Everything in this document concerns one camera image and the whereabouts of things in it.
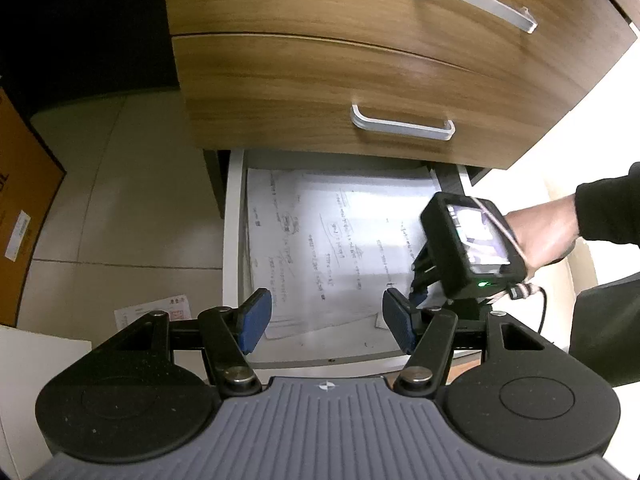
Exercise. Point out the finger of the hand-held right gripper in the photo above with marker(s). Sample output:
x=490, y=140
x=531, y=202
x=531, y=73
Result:
x=424, y=270

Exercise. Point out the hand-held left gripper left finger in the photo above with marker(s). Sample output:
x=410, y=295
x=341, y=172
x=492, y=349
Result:
x=255, y=320

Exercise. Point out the white board panel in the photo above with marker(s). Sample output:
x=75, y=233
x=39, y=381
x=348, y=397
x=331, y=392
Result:
x=30, y=385

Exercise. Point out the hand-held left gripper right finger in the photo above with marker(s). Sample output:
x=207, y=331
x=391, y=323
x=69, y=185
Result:
x=397, y=322

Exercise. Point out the deep wooden drawer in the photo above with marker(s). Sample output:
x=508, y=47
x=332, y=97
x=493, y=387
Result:
x=232, y=240

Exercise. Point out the person's right forearm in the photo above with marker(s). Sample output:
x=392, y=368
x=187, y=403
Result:
x=545, y=230

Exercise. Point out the wooden drawer cabinet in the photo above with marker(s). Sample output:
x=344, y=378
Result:
x=215, y=180

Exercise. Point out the orange cardboard box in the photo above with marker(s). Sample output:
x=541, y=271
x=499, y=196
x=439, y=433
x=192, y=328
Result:
x=25, y=185

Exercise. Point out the small printed paper slip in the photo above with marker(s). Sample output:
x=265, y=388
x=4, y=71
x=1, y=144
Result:
x=150, y=312

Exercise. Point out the stack of handwritten papers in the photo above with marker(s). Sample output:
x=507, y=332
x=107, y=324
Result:
x=325, y=240

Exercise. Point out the shallow wooden drawer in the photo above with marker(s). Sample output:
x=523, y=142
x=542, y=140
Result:
x=280, y=95

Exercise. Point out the person's dark trouser leg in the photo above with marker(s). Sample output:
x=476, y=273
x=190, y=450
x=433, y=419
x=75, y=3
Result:
x=605, y=330

